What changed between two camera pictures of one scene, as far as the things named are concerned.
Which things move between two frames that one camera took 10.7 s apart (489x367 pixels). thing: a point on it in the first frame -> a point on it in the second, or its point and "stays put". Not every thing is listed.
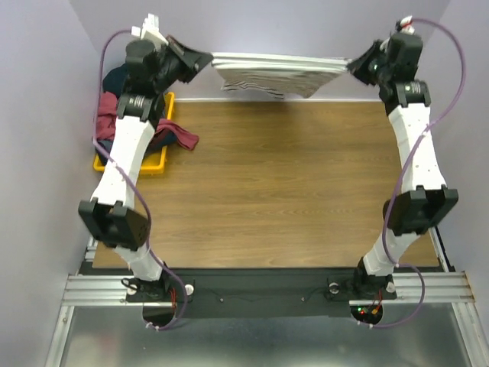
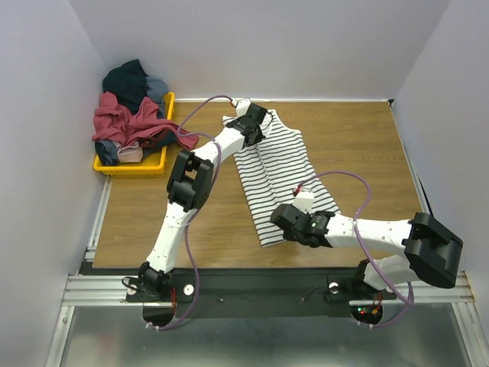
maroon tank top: x=108 y=108 stays put
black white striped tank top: x=288 y=76 -> x=270 y=170
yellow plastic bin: x=153 y=161 stays put
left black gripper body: x=168 y=77 -> x=260 y=135
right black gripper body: x=370 y=66 -> x=285 y=220
